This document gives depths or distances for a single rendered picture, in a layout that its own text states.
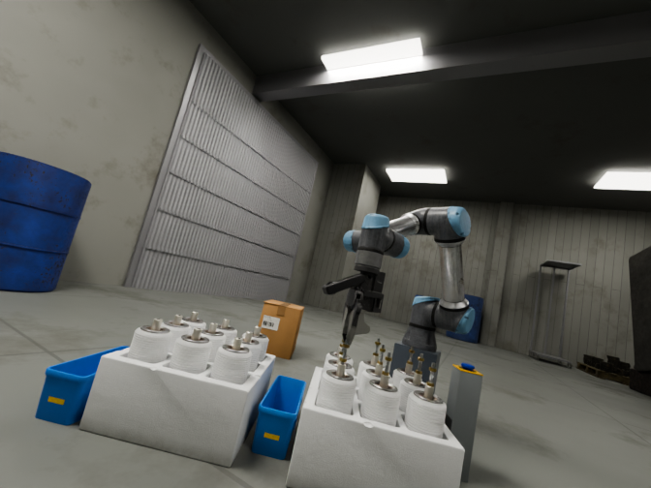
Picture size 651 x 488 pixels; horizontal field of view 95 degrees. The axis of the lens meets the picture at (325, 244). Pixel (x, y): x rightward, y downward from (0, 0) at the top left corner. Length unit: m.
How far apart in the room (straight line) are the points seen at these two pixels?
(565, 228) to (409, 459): 7.69
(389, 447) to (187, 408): 0.50
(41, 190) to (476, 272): 7.50
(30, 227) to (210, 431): 2.13
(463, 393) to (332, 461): 0.47
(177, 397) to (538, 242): 7.80
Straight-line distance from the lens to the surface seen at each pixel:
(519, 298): 7.91
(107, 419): 1.01
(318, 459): 0.87
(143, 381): 0.94
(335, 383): 0.83
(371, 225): 0.84
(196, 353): 0.91
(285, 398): 1.23
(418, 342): 1.42
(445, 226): 1.23
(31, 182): 2.76
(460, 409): 1.13
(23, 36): 3.66
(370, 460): 0.87
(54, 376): 1.06
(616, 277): 8.32
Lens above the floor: 0.47
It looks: 8 degrees up
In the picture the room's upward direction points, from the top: 13 degrees clockwise
